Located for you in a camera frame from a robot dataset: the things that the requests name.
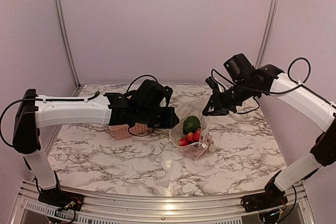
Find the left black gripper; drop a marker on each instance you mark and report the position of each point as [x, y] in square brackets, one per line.
[170, 120]

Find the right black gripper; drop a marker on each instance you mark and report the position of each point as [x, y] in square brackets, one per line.
[223, 110]

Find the green avocado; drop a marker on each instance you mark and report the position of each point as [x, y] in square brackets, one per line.
[191, 124]

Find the clear dotted zip top bag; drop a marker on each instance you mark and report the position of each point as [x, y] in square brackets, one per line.
[206, 145]

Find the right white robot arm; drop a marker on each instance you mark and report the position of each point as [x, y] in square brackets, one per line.
[248, 82]

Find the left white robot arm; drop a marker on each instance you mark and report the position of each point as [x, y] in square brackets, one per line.
[39, 111]

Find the pink perforated plastic basket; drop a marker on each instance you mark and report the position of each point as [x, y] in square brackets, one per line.
[119, 132]

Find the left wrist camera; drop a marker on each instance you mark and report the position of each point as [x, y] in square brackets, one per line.
[150, 94]

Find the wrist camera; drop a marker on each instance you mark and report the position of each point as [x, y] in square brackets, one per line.
[238, 67]
[150, 94]

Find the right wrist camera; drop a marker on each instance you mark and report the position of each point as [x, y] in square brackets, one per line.
[238, 67]

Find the left aluminium frame post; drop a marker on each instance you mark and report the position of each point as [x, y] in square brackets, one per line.
[66, 43]

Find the aluminium frame post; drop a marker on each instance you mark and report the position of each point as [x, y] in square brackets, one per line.
[66, 43]
[271, 17]

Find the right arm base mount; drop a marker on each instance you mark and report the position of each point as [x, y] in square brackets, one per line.
[261, 201]

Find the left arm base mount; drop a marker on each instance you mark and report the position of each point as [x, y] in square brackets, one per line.
[61, 199]

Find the front aluminium rail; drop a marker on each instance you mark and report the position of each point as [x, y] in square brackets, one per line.
[100, 207]

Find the right aluminium frame post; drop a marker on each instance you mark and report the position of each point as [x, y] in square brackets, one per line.
[271, 17]

